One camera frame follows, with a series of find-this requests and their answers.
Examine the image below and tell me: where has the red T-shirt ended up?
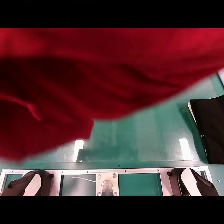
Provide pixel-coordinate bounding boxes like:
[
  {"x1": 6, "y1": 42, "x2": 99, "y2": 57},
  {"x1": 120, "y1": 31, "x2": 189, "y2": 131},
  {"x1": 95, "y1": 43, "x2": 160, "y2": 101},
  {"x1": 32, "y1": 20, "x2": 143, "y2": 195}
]
[{"x1": 0, "y1": 28, "x2": 224, "y2": 163}]

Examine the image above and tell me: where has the silver frame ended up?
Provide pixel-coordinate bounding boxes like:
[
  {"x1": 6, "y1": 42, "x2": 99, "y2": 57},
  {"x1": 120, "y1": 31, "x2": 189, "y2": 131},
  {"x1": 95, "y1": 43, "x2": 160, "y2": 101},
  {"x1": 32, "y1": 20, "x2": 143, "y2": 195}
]
[{"x1": 0, "y1": 166, "x2": 218, "y2": 197}]

